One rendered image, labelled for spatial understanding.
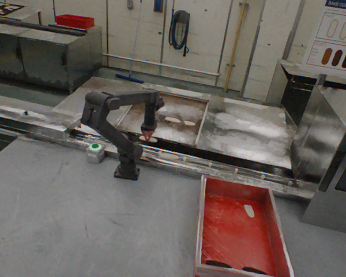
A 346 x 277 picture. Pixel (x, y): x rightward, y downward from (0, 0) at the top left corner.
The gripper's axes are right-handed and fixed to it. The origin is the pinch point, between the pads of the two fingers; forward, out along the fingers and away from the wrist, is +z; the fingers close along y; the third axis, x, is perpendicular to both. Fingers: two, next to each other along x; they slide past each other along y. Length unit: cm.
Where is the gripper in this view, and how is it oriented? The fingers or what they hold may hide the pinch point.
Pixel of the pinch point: (148, 137)
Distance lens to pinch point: 142.6
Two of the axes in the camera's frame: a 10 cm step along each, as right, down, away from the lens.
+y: 2.3, -4.9, 8.4
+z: -1.1, 8.4, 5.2
